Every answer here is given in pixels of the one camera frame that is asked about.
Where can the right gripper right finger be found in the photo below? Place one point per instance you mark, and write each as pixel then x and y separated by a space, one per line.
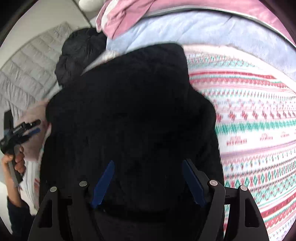
pixel 230 213

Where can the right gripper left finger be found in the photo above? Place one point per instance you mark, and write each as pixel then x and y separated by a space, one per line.
pixel 71 218

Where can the black quilted jacket orange lining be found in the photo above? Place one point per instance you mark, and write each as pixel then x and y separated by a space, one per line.
pixel 139 111

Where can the person's left forearm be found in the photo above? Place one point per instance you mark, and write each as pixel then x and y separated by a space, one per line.
pixel 19 212

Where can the person's left hand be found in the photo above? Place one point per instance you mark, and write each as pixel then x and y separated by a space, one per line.
pixel 20 163

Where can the grey quilted garment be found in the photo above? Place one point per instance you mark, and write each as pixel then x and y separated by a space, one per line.
pixel 29 75

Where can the patterned knit bed blanket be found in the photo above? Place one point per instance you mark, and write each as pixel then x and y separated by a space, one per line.
pixel 255 126

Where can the dark navy puffer jacket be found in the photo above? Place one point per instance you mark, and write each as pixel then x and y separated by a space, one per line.
pixel 80 49

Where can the white long pillow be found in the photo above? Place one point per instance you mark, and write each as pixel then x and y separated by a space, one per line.
pixel 90 5

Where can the pink and white duvet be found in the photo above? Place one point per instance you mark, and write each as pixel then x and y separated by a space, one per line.
pixel 116 17

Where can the light blue bed sheet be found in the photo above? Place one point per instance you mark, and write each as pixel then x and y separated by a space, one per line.
pixel 210 28

